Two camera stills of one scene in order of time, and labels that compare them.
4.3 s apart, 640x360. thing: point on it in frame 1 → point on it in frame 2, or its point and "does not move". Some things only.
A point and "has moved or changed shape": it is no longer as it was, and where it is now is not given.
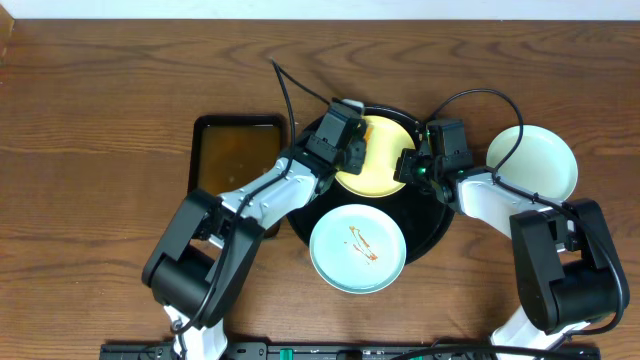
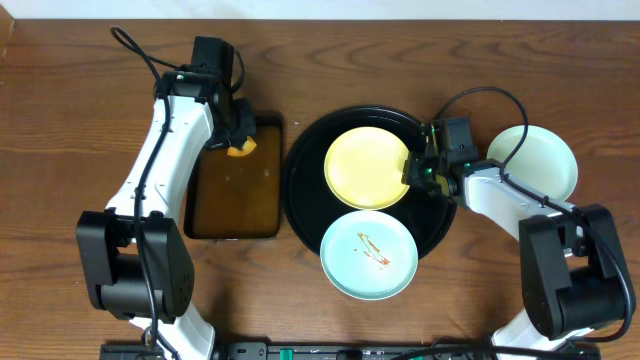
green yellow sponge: (368, 134) → (247, 149)
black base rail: (352, 351) does not move
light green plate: (542, 162) does not move
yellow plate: (385, 143) has moved or changed shape
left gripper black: (353, 156) → (241, 132)
